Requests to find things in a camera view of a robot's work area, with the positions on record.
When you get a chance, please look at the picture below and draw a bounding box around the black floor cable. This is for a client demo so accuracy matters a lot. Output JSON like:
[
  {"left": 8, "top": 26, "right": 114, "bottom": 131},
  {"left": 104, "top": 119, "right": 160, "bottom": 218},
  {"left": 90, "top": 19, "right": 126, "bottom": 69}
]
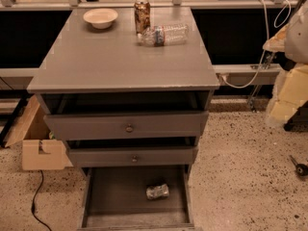
[{"left": 30, "top": 169, "right": 53, "bottom": 231}]

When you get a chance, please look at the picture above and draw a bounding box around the grey middle drawer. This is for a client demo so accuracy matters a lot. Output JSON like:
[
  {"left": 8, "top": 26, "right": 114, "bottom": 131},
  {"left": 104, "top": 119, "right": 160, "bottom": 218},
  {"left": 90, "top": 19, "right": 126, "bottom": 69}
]
[{"left": 68, "top": 147, "right": 198, "bottom": 167}]

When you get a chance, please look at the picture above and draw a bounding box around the white cable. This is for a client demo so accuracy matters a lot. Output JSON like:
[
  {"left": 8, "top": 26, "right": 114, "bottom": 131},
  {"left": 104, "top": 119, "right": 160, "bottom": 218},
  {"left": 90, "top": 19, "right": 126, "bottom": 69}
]
[{"left": 219, "top": 0, "right": 293, "bottom": 90}]

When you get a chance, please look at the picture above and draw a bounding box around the grey bottom drawer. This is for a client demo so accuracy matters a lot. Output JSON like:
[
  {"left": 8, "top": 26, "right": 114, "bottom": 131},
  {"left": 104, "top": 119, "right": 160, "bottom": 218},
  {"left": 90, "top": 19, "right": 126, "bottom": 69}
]
[{"left": 77, "top": 166, "right": 203, "bottom": 231}]

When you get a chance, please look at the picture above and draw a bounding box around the crushed silver 7up can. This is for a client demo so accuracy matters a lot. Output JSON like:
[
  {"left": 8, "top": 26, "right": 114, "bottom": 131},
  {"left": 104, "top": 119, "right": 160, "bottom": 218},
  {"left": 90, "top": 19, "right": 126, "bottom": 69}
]
[{"left": 146, "top": 184, "right": 169, "bottom": 200}]

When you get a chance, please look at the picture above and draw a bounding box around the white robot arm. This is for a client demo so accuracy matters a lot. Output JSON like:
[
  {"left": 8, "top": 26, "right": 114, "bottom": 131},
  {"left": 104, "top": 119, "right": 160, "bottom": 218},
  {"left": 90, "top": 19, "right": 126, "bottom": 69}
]
[{"left": 263, "top": 5, "right": 308, "bottom": 127}]

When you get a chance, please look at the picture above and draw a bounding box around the cardboard box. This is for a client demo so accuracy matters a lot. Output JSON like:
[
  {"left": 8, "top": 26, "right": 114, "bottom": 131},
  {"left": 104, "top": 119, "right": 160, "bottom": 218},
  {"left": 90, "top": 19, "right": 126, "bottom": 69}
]
[{"left": 5, "top": 96, "right": 72, "bottom": 170}]

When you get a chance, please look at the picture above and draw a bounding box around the white bowl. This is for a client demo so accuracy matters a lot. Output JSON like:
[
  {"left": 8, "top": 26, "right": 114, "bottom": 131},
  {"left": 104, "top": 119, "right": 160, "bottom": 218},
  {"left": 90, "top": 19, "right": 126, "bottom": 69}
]
[{"left": 83, "top": 9, "right": 118, "bottom": 29}]

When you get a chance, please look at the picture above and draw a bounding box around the brown soda can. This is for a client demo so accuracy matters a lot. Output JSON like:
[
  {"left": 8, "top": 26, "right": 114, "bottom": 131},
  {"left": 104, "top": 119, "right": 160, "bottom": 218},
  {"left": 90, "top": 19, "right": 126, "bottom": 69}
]
[{"left": 134, "top": 0, "right": 150, "bottom": 34}]

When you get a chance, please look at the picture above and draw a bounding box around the grey top drawer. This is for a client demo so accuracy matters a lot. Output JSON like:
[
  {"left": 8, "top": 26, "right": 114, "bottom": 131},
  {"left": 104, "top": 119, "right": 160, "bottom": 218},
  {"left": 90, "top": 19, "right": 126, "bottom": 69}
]
[{"left": 44, "top": 112, "right": 209, "bottom": 141}]

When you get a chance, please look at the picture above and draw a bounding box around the clear plastic water bottle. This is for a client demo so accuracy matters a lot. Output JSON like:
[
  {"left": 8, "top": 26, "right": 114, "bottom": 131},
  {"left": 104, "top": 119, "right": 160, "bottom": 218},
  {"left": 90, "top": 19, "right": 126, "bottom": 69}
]
[{"left": 138, "top": 23, "right": 189, "bottom": 47}]

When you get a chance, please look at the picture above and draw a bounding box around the grey drawer cabinet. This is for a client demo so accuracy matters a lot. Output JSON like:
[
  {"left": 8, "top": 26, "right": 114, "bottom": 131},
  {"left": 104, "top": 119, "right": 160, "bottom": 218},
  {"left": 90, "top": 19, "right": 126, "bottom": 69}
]
[{"left": 26, "top": 6, "right": 221, "bottom": 231}]

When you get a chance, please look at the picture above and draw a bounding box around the grey metal rail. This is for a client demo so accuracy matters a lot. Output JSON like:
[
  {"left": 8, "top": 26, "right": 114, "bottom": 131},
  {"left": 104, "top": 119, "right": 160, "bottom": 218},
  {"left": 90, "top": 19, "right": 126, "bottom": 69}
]
[{"left": 0, "top": 64, "right": 282, "bottom": 90}]

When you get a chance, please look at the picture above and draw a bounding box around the black tool on floor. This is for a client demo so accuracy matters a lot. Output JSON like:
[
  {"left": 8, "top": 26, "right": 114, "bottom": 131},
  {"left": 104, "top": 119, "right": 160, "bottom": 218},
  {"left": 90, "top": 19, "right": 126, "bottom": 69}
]
[{"left": 290, "top": 156, "right": 308, "bottom": 176}]

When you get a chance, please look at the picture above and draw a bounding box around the grey drawer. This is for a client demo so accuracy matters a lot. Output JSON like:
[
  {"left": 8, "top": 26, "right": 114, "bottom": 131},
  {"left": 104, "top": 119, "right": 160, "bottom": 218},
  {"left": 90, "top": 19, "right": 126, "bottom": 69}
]
[
  {"left": 77, "top": 166, "right": 203, "bottom": 231},
  {"left": 44, "top": 112, "right": 209, "bottom": 141},
  {"left": 68, "top": 147, "right": 198, "bottom": 167}
]

